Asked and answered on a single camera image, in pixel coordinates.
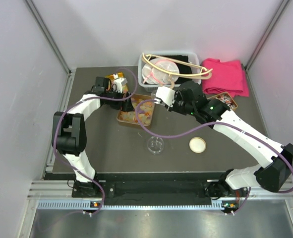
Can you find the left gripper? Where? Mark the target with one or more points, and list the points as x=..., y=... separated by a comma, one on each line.
x=125, y=106

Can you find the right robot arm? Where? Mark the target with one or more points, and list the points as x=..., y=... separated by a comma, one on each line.
x=274, y=160

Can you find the gold tin colourful gummies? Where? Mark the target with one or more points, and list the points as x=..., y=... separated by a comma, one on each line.
x=111, y=79

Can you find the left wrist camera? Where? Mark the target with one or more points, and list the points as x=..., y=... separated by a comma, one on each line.
x=119, y=82

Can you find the gold tin pastel gummies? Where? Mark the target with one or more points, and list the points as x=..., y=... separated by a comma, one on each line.
x=145, y=112

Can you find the wooden clothes hanger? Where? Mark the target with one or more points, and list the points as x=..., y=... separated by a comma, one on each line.
x=164, y=72

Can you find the gold tin wrapped candies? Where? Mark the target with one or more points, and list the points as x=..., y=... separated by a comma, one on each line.
x=226, y=98

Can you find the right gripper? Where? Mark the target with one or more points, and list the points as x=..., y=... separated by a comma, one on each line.
x=177, y=96

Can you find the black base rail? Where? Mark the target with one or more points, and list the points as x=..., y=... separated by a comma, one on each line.
x=156, y=189

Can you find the pink cloth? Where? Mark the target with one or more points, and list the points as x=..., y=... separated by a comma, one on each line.
x=227, y=76

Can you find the white round lid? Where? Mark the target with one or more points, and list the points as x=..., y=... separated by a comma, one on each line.
x=197, y=145

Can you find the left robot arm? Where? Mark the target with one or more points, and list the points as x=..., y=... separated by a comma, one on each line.
x=69, y=137

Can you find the clear round container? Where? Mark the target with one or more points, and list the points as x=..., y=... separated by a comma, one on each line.
x=155, y=145

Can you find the black cloth in basket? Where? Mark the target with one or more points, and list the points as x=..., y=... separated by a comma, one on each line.
x=183, y=69

